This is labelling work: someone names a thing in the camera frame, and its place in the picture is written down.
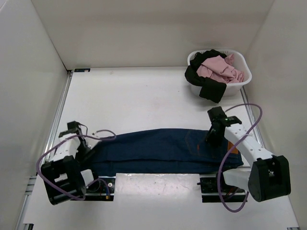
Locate dark blue denim trousers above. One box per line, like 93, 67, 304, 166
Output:
84, 128, 229, 176

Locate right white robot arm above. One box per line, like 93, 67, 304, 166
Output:
206, 106, 291, 202

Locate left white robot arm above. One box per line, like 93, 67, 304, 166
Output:
40, 121, 101, 205

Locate black garment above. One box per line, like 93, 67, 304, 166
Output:
185, 49, 227, 103

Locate pink garment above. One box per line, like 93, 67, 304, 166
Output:
196, 54, 244, 84

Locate white plastic laundry basket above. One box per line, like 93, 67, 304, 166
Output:
187, 49, 252, 97

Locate blue label sticker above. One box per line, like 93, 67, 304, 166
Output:
74, 68, 91, 72

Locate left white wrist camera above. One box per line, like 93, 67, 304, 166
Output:
85, 135, 100, 149

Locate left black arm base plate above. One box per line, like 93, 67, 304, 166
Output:
85, 177, 116, 202

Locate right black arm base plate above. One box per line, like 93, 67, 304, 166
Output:
197, 177, 246, 203

